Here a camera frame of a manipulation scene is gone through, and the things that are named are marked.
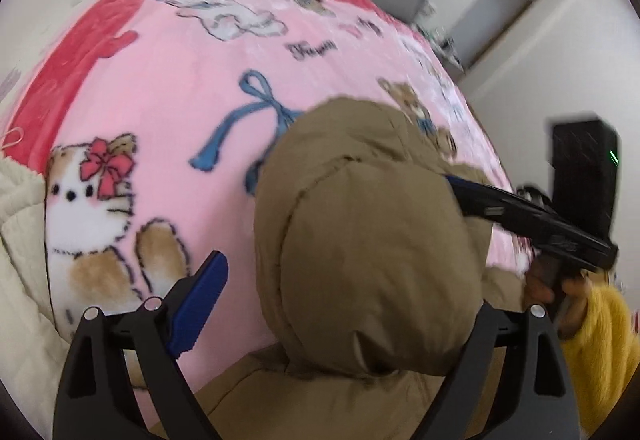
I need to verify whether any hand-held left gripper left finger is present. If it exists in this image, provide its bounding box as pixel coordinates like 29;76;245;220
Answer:
54;250;229;440

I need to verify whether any pink printed blanket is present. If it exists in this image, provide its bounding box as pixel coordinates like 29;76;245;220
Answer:
10;0;531;426

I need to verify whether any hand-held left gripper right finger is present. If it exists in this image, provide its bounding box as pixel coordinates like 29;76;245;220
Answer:
420;303;583;440

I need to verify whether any person's right hand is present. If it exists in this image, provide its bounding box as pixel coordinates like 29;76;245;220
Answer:
524;265;591;341

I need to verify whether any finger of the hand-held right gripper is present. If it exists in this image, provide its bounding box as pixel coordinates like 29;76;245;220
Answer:
444;175;553;238

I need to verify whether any bedside clutter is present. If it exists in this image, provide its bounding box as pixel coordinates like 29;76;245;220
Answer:
419;4;467;67

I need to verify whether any brown puffer jacket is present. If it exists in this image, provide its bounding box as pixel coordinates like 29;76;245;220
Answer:
150;95;538;440

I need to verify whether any cream quilted jacket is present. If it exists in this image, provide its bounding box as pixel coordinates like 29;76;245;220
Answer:
0;155;71;436

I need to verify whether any person's right forearm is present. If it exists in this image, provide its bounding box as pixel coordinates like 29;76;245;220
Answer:
559;284;640;438

